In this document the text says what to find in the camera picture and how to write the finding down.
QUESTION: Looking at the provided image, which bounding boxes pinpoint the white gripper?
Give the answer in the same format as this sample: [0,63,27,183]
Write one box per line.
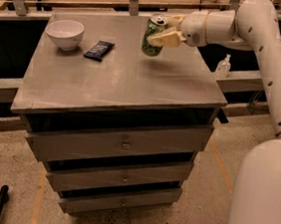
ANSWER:
[147,11,209,48]

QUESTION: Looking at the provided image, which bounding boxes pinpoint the green soda can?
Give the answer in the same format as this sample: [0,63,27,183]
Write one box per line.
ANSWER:
[141,14,168,57]

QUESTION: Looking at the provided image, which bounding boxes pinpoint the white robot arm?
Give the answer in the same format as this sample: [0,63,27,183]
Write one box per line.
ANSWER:
[147,0,281,224]

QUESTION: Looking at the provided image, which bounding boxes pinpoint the dark blue rxbar wrapper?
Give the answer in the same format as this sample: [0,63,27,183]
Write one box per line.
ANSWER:
[84,41,115,62]

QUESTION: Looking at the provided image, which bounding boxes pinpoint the clear sanitizer pump bottle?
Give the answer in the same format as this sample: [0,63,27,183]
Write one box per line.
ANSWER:
[214,54,231,79]

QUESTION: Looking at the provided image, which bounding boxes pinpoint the white ceramic bowl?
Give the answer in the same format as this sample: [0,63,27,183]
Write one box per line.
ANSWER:
[45,20,85,51]

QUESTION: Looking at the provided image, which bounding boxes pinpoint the grey drawer cabinet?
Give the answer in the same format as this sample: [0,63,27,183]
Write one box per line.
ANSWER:
[12,12,226,200]

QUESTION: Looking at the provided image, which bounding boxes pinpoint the top grey drawer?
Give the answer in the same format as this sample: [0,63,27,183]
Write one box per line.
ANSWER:
[27,125,213,161]

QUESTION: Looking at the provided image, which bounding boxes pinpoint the grey drawer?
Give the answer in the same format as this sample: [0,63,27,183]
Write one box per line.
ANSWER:
[27,125,213,161]
[47,161,192,192]
[59,187,182,214]

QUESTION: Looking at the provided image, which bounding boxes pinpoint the middle grey drawer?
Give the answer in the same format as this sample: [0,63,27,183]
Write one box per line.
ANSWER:
[47,161,192,192]

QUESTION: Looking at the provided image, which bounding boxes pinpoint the bottom grey drawer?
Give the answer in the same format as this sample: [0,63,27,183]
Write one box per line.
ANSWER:
[59,187,182,214]

